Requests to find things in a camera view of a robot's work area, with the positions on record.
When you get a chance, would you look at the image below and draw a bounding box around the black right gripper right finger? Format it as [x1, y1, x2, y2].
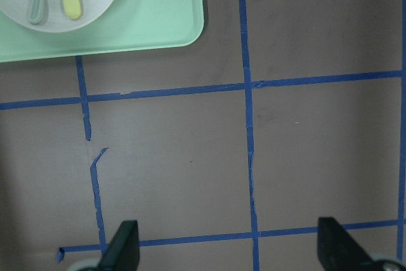
[317, 217, 378, 271]

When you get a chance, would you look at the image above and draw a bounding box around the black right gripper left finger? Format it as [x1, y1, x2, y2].
[96, 220, 140, 271]

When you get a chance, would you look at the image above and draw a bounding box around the light green plastic tray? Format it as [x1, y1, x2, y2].
[1, 0, 204, 62]

